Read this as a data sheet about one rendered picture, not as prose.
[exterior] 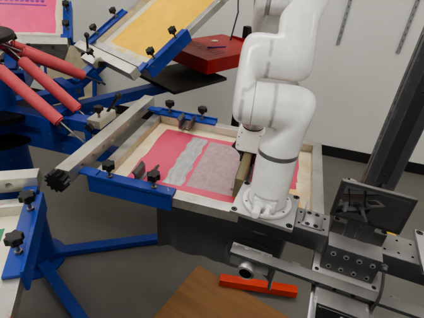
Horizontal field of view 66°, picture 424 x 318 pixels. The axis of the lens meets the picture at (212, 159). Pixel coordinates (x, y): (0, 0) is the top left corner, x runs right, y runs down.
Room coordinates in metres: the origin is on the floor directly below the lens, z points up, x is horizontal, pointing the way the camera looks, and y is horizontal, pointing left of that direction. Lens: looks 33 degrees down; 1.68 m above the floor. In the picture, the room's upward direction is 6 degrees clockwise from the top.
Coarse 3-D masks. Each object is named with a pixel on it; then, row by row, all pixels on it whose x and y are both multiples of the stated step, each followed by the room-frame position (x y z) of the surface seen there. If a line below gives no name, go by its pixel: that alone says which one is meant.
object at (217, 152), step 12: (168, 132) 1.31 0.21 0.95; (180, 132) 1.32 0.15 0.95; (156, 144) 1.20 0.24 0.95; (168, 144) 1.21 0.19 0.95; (180, 144) 1.22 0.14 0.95; (216, 144) 1.25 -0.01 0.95; (228, 144) 1.26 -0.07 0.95; (180, 156) 1.12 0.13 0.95; (204, 156) 1.14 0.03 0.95; (216, 156) 1.15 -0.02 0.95; (228, 156) 1.16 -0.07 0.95
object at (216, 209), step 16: (144, 128) 1.26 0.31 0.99; (192, 128) 1.37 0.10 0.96; (208, 128) 1.36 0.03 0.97; (224, 128) 1.34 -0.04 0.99; (128, 144) 1.12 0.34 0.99; (304, 144) 1.27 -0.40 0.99; (320, 144) 1.27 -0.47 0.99; (320, 160) 1.14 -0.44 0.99; (320, 176) 1.02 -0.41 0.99; (176, 192) 0.84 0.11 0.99; (320, 192) 0.92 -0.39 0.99; (192, 208) 0.80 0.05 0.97; (208, 208) 0.79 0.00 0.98; (224, 208) 0.79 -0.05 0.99; (320, 208) 0.84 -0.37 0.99
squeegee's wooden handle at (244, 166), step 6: (246, 156) 1.01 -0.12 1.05; (246, 162) 0.97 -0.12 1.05; (240, 168) 0.93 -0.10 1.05; (246, 168) 0.94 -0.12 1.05; (240, 174) 0.90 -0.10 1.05; (246, 174) 0.93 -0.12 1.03; (240, 180) 0.87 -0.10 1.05; (234, 186) 0.87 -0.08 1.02; (240, 186) 0.87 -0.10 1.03; (234, 192) 0.87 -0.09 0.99
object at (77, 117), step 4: (72, 116) 1.21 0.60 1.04; (76, 116) 1.22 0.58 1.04; (80, 116) 1.22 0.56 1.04; (84, 116) 1.22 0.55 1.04; (88, 116) 1.23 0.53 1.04; (68, 120) 1.19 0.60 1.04; (72, 120) 1.18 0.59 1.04; (76, 120) 1.18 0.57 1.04; (80, 120) 1.19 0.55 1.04; (84, 120) 1.19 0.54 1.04; (68, 124) 1.19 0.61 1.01; (72, 124) 1.18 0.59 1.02; (76, 124) 1.18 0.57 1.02; (80, 124) 1.18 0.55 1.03; (84, 124) 1.17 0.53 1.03; (108, 124) 1.18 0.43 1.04; (72, 128) 1.19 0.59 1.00; (76, 128) 1.18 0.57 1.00; (80, 128) 1.18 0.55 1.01; (92, 132) 1.17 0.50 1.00; (96, 132) 1.16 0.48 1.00
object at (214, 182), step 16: (144, 160) 1.07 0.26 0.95; (160, 160) 1.08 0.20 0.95; (128, 176) 0.96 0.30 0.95; (160, 176) 0.98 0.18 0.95; (192, 176) 1.00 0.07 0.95; (208, 176) 1.01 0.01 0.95; (224, 176) 1.02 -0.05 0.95; (192, 192) 0.90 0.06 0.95; (208, 192) 0.91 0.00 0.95; (224, 192) 0.92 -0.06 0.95
